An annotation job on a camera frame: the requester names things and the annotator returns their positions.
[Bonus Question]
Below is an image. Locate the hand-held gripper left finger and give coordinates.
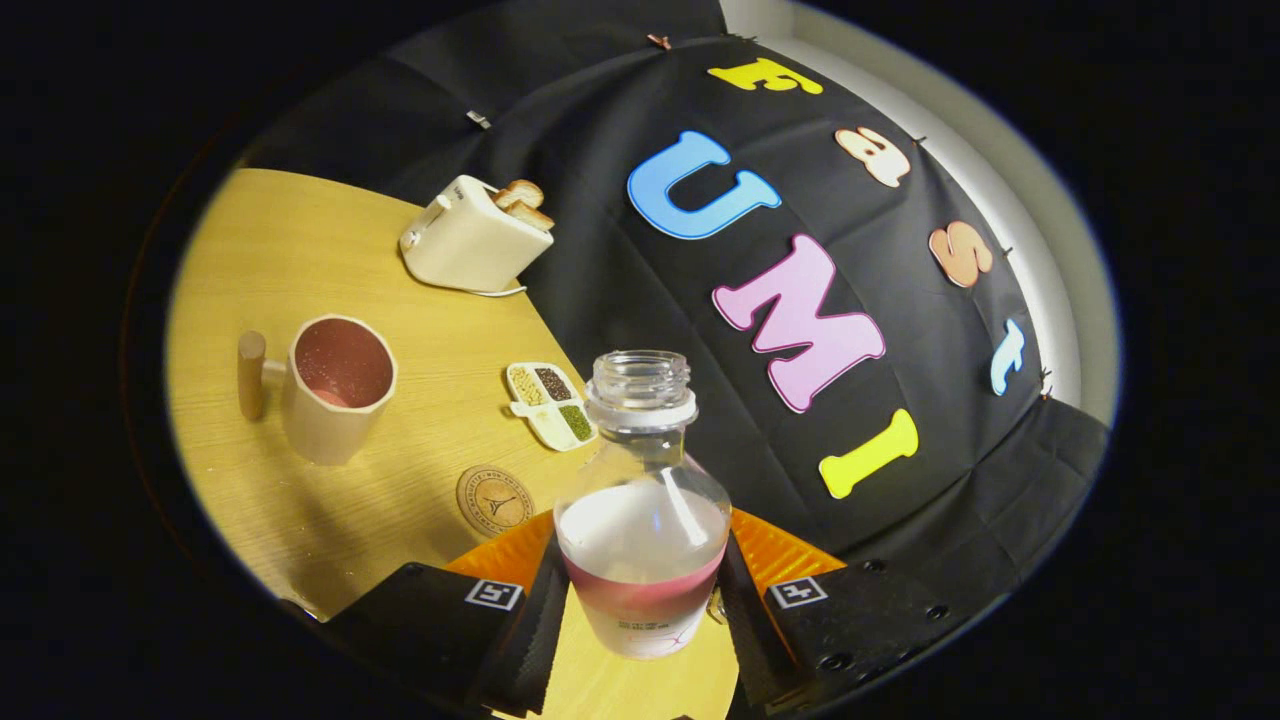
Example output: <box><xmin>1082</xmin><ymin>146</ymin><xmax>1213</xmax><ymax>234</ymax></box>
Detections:
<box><xmin>325</xmin><ymin>510</ymin><xmax>571</xmax><ymax>716</ymax></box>

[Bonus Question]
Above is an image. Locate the round cork coaster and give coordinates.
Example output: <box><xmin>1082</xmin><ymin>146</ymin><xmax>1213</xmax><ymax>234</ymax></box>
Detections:
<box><xmin>456</xmin><ymin>464</ymin><xmax>536</xmax><ymax>541</ymax></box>

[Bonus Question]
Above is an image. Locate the white divided condiment dish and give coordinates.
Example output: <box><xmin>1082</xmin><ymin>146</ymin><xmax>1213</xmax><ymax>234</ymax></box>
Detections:
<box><xmin>505</xmin><ymin>361</ymin><xmax>599</xmax><ymax>453</ymax></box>

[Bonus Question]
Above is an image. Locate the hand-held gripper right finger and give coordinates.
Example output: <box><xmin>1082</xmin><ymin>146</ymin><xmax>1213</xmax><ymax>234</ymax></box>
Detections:
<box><xmin>715</xmin><ymin>508</ymin><xmax>1006</xmax><ymax>716</ymax></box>

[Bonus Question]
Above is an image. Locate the black backdrop cloth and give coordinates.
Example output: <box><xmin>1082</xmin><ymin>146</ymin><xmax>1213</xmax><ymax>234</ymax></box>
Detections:
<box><xmin>240</xmin><ymin>0</ymin><xmax>1111</xmax><ymax>601</ymax></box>

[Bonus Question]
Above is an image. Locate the clear juice bottle red label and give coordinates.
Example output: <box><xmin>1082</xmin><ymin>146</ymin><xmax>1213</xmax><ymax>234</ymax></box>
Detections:
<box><xmin>553</xmin><ymin>350</ymin><xmax>733</xmax><ymax>661</ymax></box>

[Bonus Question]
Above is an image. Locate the cream toaster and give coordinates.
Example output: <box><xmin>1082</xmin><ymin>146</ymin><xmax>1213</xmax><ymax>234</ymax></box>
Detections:
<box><xmin>399</xmin><ymin>175</ymin><xmax>556</xmax><ymax>294</ymax></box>

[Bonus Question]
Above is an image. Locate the beige cup wooden handle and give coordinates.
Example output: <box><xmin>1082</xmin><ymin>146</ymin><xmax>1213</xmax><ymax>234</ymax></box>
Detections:
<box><xmin>237</xmin><ymin>314</ymin><xmax>399</xmax><ymax>467</ymax></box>

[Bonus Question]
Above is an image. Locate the wooden table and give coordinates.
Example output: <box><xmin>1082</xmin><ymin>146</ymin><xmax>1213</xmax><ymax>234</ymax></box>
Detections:
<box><xmin>165</xmin><ymin>168</ymin><xmax>741</xmax><ymax>720</ymax></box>

